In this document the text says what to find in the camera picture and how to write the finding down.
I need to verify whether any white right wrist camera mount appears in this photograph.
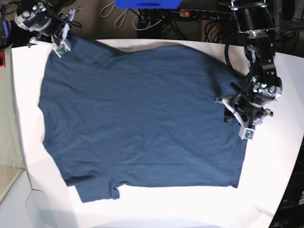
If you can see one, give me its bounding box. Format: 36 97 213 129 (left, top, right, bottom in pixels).
28 1 82 58

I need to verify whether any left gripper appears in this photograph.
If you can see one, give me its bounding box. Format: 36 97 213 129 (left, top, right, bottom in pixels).
223 95 268 128

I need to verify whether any blue plastic bin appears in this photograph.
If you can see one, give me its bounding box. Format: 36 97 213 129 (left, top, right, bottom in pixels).
115 0 182 9

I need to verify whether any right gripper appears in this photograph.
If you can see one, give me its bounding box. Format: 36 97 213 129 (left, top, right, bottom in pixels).
40 16 73 45

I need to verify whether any white looped cable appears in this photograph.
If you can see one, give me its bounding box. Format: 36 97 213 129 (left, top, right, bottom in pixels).
100 0 130 28

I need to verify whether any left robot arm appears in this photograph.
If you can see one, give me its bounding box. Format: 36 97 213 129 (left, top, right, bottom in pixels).
222 0 282 131

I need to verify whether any dark blue t-shirt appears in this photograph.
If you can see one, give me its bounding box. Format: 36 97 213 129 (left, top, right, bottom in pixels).
38 36 246 202

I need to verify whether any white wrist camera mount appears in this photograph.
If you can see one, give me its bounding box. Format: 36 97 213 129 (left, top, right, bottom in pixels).
215 98 274 141
28 1 82 58

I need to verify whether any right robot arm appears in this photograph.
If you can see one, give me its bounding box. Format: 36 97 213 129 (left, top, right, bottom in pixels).
14 0 82 47

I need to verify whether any black power strip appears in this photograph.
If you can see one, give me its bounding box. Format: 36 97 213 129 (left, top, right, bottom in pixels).
179 9 232 20

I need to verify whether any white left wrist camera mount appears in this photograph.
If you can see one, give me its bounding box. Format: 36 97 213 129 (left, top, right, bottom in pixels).
215 98 274 141

